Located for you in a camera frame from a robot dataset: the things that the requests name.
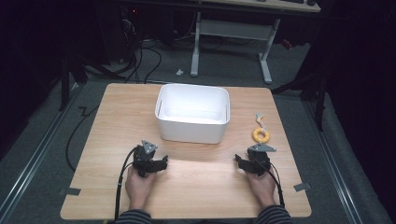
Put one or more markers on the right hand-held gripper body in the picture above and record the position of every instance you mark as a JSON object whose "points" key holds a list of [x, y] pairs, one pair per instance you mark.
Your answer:
{"points": [[259, 161]]}

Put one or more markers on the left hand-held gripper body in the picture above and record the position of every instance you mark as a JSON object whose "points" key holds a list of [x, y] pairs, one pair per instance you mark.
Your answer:
{"points": [[142, 159]]}

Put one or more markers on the white plastic bin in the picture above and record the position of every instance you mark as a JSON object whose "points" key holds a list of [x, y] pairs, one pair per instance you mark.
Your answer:
{"points": [[193, 112]]}

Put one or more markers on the person's left hand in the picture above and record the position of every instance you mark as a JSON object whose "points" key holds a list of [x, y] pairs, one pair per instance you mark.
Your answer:
{"points": [[139, 187]]}

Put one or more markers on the person's right hand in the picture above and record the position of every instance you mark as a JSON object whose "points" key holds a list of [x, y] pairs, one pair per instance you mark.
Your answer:
{"points": [[263, 189]]}

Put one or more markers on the grey tape strip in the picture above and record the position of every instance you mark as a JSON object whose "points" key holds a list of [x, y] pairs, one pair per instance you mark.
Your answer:
{"points": [[70, 191], [302, 186]]}

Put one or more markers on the black metal stand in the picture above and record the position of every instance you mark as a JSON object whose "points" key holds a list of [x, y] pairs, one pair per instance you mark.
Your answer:
{"points": [[65, 87], [319, 102]]}

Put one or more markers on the crumpled white paper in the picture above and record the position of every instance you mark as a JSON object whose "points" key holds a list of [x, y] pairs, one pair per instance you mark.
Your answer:
{"points": [[179, 72]]}

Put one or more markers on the small red object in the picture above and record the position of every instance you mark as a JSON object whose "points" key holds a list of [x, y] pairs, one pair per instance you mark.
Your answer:
{"points": [[287, 44]]}

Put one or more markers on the white-legged wooden desk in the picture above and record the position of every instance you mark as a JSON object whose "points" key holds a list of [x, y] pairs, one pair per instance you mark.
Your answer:
{"points": [[232, 29]]}

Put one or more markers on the dark computer tower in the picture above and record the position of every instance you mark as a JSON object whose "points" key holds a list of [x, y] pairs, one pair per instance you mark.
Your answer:
{"points": [[129, 28]]}

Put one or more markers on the metal floor rail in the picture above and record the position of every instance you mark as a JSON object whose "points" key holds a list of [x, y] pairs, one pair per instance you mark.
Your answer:
{"points": [[334, 165], [37, 152]]}

